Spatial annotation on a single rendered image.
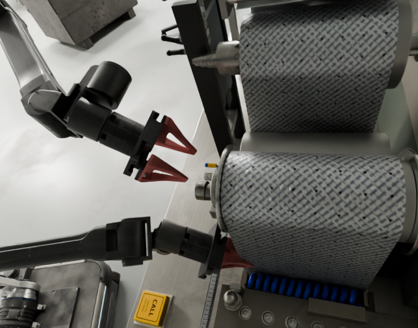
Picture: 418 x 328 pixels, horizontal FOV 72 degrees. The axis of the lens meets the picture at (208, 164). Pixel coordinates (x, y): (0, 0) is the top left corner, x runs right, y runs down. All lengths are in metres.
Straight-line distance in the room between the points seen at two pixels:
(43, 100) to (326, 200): 0.44
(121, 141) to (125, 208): 1.76
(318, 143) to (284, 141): 0.06
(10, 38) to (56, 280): 1.44
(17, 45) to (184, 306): 0.68
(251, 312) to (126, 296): 1.36
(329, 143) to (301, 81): 0.12
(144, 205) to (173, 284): 1.37
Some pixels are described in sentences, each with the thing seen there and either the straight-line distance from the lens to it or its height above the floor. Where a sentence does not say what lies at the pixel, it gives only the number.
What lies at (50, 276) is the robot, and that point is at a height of 0.24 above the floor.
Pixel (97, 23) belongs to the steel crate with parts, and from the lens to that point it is 4.56.
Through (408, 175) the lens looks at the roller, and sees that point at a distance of 0.45.
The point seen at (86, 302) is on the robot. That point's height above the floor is 0.24.
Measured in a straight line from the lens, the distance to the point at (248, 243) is 0.52.
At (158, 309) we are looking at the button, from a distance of 0.81.
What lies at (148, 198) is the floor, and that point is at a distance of 2.18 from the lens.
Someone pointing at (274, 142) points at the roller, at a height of 1.23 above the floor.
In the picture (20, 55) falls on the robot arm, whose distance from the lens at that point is 0.68.
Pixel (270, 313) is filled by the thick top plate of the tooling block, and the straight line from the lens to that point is 0.64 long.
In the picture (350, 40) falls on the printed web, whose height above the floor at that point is 1.39.
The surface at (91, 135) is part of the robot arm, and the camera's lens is 0.48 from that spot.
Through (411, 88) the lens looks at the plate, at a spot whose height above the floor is 1.18.
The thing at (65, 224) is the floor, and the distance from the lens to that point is 2.44.
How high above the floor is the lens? 1.65
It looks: 49 degrees down
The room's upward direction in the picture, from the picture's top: 21 degrees counter-clockwise
